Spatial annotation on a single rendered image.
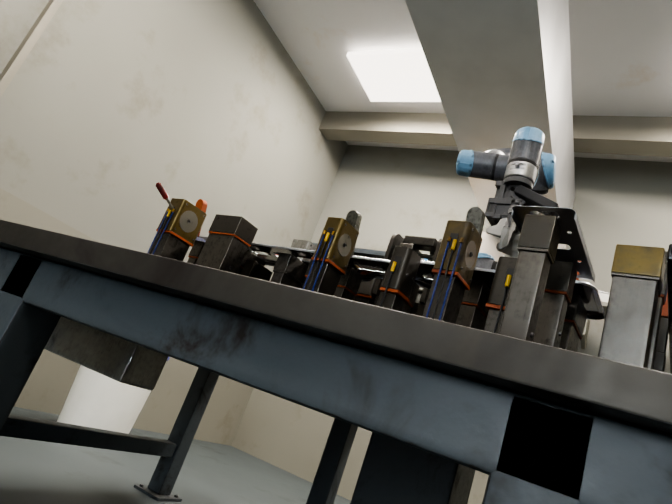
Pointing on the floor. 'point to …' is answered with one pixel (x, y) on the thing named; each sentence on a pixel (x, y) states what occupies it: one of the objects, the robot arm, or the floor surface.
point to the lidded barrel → (102, 402)
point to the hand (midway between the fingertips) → (509, 256)
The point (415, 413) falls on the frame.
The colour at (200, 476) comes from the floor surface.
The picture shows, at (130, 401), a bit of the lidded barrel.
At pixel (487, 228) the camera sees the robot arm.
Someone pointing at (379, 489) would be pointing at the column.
